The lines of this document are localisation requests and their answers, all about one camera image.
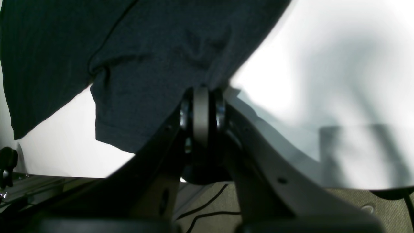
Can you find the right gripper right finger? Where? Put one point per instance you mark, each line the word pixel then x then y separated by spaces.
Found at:
pixel 273 196

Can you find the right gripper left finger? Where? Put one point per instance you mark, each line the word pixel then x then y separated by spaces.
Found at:
pixel 140 196

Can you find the black T-shirt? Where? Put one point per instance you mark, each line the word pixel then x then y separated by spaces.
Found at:
pixel 137 56

